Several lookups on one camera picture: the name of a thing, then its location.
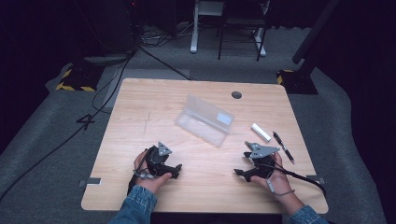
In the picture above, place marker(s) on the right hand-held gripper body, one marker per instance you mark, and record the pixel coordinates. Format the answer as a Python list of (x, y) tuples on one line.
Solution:
[(261, 151)]

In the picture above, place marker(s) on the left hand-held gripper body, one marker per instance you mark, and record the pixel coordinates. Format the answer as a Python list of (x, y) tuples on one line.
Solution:
[(155, 161)]

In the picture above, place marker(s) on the black pen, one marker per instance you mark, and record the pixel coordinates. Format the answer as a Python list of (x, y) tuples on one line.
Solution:
[(283, 146)]

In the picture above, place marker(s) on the clear plastic pencil case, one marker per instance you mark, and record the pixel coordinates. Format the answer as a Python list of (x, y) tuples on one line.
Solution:
[(202, 124)]

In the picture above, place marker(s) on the person's left hand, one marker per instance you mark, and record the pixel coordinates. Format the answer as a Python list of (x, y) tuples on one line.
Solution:
[(149, 185)]

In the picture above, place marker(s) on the person's right hand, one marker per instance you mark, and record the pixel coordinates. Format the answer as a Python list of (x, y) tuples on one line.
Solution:
[(280, 182)]

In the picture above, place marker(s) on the white eraser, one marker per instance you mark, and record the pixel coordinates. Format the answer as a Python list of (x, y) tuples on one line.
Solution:
[(261, 132)]

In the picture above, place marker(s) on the grey tape strip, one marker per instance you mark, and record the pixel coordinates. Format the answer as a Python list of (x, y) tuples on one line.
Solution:
[(316, 179), (91, 181)]

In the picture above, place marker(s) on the dark round table grommet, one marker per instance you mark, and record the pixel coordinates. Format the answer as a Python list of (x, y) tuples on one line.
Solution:
[(236, 95)]

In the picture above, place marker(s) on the black yellow striped stand base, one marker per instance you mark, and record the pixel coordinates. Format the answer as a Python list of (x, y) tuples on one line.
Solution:
[(79, 77), (297, 82)]

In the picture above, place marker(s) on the black slanted pole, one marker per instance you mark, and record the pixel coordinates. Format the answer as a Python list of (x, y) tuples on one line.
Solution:
[(314, 34)]

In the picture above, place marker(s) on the black equipment tower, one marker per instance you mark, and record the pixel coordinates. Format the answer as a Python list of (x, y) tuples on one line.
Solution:
[(120, 28)]

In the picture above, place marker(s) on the black chair frame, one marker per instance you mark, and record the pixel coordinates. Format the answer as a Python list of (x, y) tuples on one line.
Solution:
[(220, 40)]

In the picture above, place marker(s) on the white desk frame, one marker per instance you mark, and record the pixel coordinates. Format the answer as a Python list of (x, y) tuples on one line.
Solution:
[(195, 31)]

